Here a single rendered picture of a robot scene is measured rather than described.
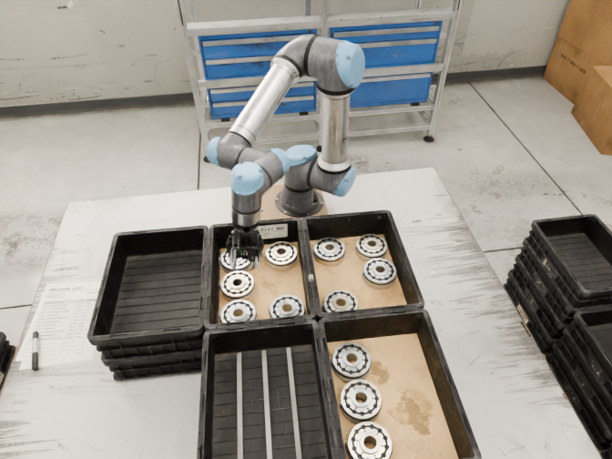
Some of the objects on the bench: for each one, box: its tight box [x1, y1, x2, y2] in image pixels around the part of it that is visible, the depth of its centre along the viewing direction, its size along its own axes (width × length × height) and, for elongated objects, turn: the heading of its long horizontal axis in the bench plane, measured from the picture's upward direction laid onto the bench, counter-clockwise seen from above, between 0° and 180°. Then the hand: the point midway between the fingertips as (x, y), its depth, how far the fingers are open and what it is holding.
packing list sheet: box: [15, 281, 101, 370], centre depth 148 cm, size 33×23×1 cm
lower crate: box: [101, 352, 202, 381], centre depth 143 cm, size 40×30×12 cm
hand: (244, 263), depth 132 cm, fingers open, 5 cm apart
